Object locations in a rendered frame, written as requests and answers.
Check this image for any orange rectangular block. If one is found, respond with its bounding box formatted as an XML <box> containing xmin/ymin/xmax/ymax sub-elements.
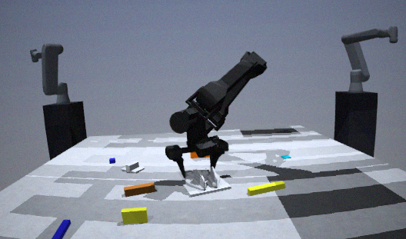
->
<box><xmin>124</xmin><ymin>182</ymin><xmax>155</xmax><ymax>197</ymax></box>

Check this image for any yellow rectangular bar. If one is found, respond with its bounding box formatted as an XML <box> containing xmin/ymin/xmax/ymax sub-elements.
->
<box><xmin>248</xmin><ymin>181</ymin><xmax>285</xmax><ymax>196</ymax></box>

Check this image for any yellow rectangular block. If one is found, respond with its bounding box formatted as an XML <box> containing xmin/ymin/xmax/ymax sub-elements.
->
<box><xmin>121</xmin><ymin>207</ymin><xmax>148</xmax><ymax>224</ymax></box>

